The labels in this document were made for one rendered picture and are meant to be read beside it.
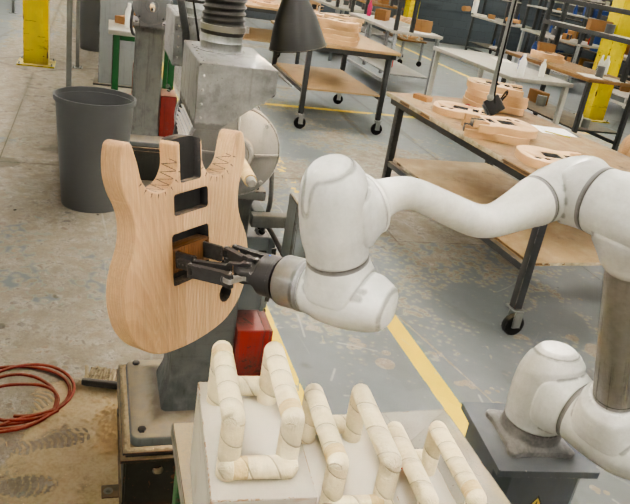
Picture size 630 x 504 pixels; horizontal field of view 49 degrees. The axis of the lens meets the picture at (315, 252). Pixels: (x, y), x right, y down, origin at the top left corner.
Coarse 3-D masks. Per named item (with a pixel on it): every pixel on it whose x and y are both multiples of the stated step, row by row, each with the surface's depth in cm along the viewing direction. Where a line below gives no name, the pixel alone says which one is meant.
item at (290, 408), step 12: (264, 348) 110; (276, 348) 108; (276, 360) 105; (276, 372) 103; (288, 372) 103; (276, 384) 101; (288, 384) 100; (276, 396) 99; (288, 396) 97; (288, 408) 95; (300, 408) 95; (288, 420) 94; (300, 420) 94
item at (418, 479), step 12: (396, 432) 120; (396, 444) 118; (408, 444) 117; (408, 456) 114; (408, 468) 113; (420, 468) 112; (408, 480) 112; (420, 480) 110; (420, 492) 108; (432, 492) 107
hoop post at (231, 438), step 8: (224, 424) 92; (224, 432) 93; (232, 432) 92; (240, 432) 93; (224, 440) 93; (232, 440) 93; (240, 440) 94; (224, 448) 93; (232, 448) 93; (240, 448) 94; (224, 456) 94; (232, 456) 94; (216, 464) 96; (216, 472) 96; (224, 480) 95; (232, 480) 96
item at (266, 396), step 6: (264, 360) 110; (264, 366) 110; (264, 372) 110; (264, 378) 111; (270, 378) 110; (264, 384) 111; (270, 384) 111; (264, 390) 111; (270, 390) 111; (258, 396) 113; (264, 396) 112; (270, 396) 112; (264, 402) 112; (270, 402) 112
